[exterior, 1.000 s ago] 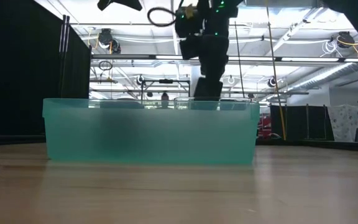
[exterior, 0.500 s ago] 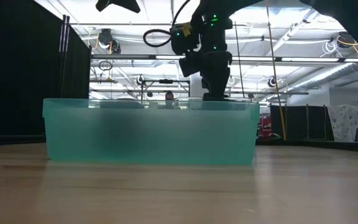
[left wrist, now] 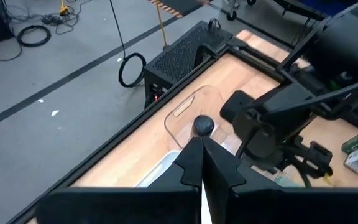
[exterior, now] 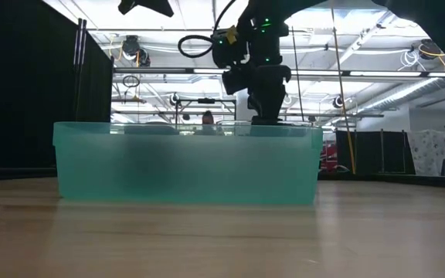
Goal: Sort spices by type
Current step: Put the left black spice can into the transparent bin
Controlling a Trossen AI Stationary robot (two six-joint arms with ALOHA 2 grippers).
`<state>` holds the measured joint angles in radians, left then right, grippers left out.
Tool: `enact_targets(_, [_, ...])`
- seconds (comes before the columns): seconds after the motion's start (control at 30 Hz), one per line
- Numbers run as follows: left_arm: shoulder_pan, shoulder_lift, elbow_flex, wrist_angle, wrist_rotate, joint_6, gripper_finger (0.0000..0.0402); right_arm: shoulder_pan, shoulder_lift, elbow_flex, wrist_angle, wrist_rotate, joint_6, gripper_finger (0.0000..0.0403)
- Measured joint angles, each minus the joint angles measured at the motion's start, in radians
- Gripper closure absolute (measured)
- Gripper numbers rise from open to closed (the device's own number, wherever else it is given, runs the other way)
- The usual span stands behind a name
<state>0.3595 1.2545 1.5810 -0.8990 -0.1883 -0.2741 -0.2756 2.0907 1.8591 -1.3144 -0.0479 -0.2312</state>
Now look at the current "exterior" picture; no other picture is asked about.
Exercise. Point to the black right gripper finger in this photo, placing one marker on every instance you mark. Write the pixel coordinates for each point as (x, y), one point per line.
(254, 104)
(272, 106)

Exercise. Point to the clear plastic bin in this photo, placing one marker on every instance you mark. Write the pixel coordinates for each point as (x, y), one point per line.
(230, 122)

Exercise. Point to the ceiling light strip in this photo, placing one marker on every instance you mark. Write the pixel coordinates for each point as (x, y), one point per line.
(323, 72)

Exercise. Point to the red cabinet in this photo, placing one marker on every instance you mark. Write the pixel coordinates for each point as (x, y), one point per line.
(328, 158)

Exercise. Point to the black curtain pole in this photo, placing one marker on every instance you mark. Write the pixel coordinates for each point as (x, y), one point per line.
(77, 58)
(83, 58)

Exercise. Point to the teal translucent plastic bin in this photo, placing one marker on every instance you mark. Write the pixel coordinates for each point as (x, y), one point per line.
(187, 166)

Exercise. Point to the black partition panel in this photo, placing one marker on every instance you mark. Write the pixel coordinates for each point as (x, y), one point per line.
(369, 152)

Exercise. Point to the black curtain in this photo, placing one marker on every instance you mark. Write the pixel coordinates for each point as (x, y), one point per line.
(33, 77)

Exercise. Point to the white patterned cloth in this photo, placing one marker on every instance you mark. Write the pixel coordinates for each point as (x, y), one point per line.
(425, 152)

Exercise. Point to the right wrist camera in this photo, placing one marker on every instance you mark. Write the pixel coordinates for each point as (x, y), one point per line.
(233, 82)

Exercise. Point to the black metal stand frame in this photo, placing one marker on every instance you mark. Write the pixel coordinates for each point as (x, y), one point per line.
(207, 101)

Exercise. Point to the silver ventilation duct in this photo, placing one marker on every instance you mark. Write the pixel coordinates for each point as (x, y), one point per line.
(408, 94)

